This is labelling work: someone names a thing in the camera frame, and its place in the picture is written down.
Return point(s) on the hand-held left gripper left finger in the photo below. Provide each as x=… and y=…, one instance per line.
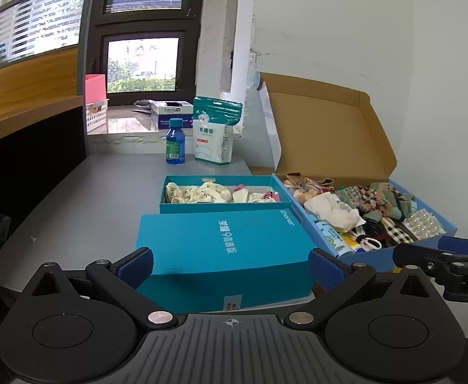
x=138, y=264

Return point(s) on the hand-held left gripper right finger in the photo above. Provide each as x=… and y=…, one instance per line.
x=324, y=270

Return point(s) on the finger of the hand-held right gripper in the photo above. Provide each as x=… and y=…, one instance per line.
x=456, y=244
x=414, y=254

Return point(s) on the teal box lid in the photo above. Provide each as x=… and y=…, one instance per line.
x=218, y=248

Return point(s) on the teal box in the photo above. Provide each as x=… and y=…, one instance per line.
x=218, y=208

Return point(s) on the blue printed cardboard box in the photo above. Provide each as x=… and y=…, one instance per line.
x=326, y=136

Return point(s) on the grey desktop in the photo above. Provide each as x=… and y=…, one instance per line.
x=98, y=192

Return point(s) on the checked scrunchie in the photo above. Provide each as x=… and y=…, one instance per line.
x=396, y=230

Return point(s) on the clear blister pill pack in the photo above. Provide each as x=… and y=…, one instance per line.
x=424, y=224

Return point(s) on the blue white tube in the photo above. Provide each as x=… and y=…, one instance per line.
x=334, y=240

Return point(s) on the cream cloth pouch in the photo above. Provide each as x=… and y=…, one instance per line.
x=334, y=210

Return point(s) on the dark floral scrunchie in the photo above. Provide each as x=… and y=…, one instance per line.
x=372, y=199

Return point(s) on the beige satin scrunchie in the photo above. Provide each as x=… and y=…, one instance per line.
x=304, y=186

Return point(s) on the floral cream sock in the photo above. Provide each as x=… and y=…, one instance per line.
x=202, y=192

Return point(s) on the pink white sock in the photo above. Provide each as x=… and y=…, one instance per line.
x=254, y=195

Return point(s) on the blue plastic bottle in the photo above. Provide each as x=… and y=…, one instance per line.
x=175, y=144

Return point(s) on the green white gauze bag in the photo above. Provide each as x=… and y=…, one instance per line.
x=214, y=136

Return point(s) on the white plastic basket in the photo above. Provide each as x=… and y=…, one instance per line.
x=96, y=116

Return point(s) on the white blue carton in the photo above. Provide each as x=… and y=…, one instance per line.
x=170, y=114

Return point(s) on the pink box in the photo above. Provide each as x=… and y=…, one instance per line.
x=95, y=87

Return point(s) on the wooden glass office partition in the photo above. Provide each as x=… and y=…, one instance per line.
x=30, y=76

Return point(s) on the dark framed window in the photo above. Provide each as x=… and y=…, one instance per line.
x=146, y=28

